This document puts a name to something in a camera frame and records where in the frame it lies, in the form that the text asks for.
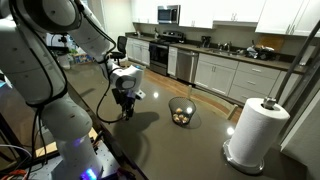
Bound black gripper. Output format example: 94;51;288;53
111;87;138;121

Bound stainless steel stove range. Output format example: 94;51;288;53
149;30;186;77

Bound narrow white base cabinet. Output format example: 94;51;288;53
167;46;179;78

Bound black office chair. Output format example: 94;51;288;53
109;35;128;67

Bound colourful cardboard box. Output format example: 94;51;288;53
71;52;94;65

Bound stainless steel dishwasher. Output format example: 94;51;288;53
175;49;199;84

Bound white plastic jug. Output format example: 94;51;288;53
57;54;72;70

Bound dark kitchen countertop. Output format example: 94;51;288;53
124;31;309;75

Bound white upper cabinet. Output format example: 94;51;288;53
255;0;320;38
213;0;267;24
130;0;159;25
178;0;215;30

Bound black coffee maker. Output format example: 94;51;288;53
200;35;212;49

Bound stainless steel microwave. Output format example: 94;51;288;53
157;4;181;25

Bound pale wooden chair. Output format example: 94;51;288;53
185;84;240;121

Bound chrome sink faucet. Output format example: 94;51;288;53
218;41;234;53

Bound metal paper towel holder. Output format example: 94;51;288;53
222;95;278;176

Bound white drawer cabinet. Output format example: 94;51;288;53
228;61;282;105

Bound white paper towel roll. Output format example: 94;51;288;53
227;97;291;168

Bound pile of dishes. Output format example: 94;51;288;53
245;44;277;62

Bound wooden cutting board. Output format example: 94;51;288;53
256;34;285;53

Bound dark metal tripod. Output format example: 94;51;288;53
274;19;320;111

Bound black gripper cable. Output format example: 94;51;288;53
95;58;128;125

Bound black wire mesh basket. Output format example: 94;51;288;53
168;96;198;127

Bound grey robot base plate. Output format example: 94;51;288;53
31;141;141;180

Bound black camera stand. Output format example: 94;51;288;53
46;33;70;56

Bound orange cables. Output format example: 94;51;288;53
0;169;29;180

